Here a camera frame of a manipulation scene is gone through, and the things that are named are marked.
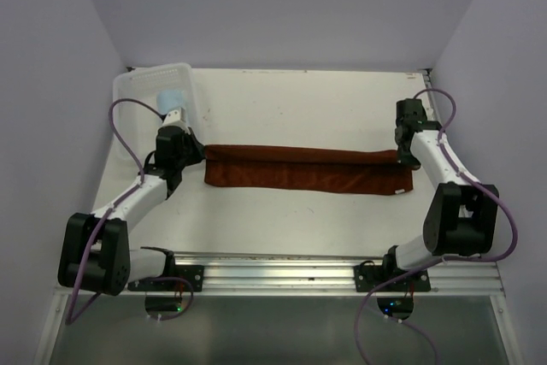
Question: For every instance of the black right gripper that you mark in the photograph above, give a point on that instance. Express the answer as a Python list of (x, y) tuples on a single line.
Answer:
[(408, 160)]

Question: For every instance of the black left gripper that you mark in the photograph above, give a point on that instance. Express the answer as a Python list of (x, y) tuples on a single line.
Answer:
[(197, 147)]

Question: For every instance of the light blue towel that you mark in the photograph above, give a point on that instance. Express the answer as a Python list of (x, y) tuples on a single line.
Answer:
[(169, 100)]

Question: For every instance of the brown rust towel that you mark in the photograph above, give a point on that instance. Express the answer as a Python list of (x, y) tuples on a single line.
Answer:
[(307, 169)]

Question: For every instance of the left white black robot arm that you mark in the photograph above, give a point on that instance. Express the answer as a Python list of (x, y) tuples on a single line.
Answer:
[(96, 254)]

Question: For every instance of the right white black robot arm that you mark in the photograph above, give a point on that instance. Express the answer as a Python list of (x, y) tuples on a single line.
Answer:
[(414, 253)]

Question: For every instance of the white perforated plastic basket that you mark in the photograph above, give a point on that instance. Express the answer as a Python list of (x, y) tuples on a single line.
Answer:
[(135, 123)]

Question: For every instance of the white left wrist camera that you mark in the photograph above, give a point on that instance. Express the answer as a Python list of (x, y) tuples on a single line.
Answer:
[(177, 118)]

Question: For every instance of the aluminium right side rail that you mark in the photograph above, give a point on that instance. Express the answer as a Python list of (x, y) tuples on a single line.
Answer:
[(452, 225)]

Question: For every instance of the aluminium rail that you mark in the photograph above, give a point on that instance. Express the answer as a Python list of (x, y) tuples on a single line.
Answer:
[(247, 275), (452, 225)]

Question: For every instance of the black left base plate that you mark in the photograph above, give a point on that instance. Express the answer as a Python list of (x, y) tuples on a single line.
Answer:
[(193, 274)]

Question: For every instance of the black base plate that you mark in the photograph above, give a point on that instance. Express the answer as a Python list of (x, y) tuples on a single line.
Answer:
[(193, 274), (368, 275)]

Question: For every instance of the aluminium front rail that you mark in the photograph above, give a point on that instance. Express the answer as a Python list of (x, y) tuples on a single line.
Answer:
[(247, 275)]

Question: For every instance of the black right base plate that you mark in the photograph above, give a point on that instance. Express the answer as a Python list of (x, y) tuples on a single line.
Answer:
[(368, 275)]

